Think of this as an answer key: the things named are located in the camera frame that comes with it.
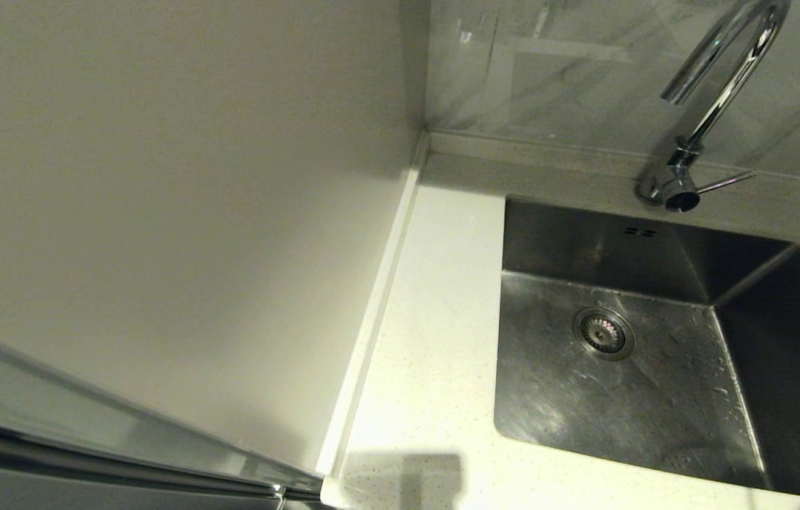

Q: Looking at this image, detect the chrome gooseneck kitchen faucet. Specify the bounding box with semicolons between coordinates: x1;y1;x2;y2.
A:
635;0;791;215

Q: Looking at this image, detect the stainless steel sink basin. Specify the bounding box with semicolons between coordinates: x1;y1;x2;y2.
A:
493;197;800;502

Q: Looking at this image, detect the round metal drain strainer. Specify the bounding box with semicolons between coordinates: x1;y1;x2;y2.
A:
573;307;634;361

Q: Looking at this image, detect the beige cabinet side panel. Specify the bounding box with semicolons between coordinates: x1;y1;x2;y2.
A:
0;0;430;475

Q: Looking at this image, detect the stainless steel appliance front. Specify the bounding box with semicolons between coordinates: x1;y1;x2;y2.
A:
0;319;326;510

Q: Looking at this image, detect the chrome appliance handle bar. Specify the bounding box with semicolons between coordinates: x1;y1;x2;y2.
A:
0;416;324;502

